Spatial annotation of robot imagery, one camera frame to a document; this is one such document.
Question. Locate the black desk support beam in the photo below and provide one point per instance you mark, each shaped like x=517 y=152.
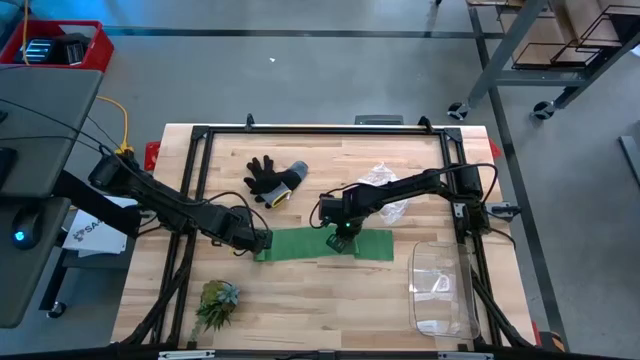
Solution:
x=95 y=202

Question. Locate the green bandage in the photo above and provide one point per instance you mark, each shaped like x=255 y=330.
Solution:
x=300 y=245

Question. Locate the orange black striped foot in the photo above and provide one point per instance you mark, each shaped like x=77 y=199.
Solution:
x=554 y=342

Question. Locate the black desk caster wheel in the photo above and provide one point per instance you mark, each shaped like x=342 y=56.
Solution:
x=56 y=310

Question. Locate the artificial succulent plant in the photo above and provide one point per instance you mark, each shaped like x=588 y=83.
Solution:
x=217 y=302

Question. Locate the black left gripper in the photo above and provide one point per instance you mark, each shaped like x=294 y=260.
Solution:
x=245 y=232

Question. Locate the red tag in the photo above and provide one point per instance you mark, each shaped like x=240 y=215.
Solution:
x=151 y=156
x=495 y=149

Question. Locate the grey metal bar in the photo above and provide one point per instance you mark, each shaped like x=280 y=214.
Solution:
x=631 y=157

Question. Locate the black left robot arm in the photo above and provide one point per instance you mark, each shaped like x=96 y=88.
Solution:
x=160 y=200

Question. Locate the clear plastic container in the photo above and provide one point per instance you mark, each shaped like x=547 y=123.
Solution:
x=442 y=290

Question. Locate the silver metal bracket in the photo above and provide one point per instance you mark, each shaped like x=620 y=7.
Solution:
x=465 y=356
x=186 y=355

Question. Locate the white printed paper sheet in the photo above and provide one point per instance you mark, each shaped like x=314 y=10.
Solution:
x=95 y=235

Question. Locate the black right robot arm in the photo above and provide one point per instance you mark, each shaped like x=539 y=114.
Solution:
x=395 y=194

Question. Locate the grey box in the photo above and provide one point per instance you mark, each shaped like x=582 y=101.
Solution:
x=378 y=120

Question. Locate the black devices with vents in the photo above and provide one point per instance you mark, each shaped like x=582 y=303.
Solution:
x=55 y=50

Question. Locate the red plastic crate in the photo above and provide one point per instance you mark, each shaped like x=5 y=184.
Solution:
x=102 y=50

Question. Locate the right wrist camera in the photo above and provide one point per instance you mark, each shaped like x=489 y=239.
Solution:
x=331 y=207

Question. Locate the grey metal cart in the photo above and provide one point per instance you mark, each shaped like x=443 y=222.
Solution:
x=505 y=45

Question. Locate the clear plastic bag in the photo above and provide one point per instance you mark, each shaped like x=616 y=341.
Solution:
x=377 y=175

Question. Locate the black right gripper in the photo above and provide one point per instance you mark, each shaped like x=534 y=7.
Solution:
x=352 y=217

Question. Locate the black aluminium table frame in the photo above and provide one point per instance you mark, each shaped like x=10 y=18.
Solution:
x=325 y=131

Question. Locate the black mouse with light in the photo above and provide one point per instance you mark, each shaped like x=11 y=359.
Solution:
x=25 y=227

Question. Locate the grey desk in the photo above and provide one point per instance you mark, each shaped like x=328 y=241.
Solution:
x=45 y=125

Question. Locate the black glove with yellow cuff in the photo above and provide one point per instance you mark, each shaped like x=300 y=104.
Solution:
x=267 y=180

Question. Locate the brown cardboard boxes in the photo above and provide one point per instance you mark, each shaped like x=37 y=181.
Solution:
x=545 y=30

